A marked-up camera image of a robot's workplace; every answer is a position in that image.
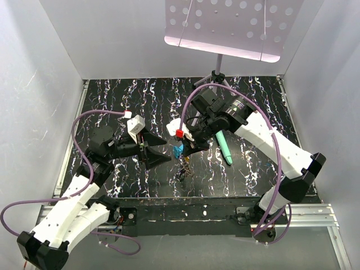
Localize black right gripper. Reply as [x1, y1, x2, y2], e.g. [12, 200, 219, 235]
[181, 114, 220, 157]

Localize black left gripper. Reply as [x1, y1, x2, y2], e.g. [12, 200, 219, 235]
[106, 126, 172, 168]

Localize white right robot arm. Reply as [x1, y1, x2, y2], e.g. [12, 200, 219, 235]
[175, 85, 326, 224]

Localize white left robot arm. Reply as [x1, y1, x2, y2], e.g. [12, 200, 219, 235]
[17, 126, 171, 269]

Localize green toy microphone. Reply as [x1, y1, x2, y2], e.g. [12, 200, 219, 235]
[215, 131, 233, 165]

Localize pink perforated music stand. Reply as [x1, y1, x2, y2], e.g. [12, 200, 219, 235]
[164, 1, 305, 83]

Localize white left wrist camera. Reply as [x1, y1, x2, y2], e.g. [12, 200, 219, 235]
[127, 115, 145, 144]

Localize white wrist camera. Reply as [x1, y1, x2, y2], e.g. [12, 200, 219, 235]
[127, 115, 145, 144]
[166, 118, 194, 141]

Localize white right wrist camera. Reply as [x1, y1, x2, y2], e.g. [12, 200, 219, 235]
[166, 118, 194, 141]

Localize black table front rail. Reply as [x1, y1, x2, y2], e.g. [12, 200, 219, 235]
[92, 196, 271, 239]

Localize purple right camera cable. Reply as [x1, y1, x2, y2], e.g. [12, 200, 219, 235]
[179, 83, 292, 244]

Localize aluminium frame left rail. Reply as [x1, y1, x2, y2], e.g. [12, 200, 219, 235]
[24, 79, 89, 268]

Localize aluminium frame rail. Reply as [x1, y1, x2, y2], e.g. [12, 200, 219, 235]
[277, 74, 352, 270]
[24, 79, 89, 268]

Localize aluminium frame right rail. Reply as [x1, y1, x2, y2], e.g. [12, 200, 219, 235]
[277, 74, 352, 270]

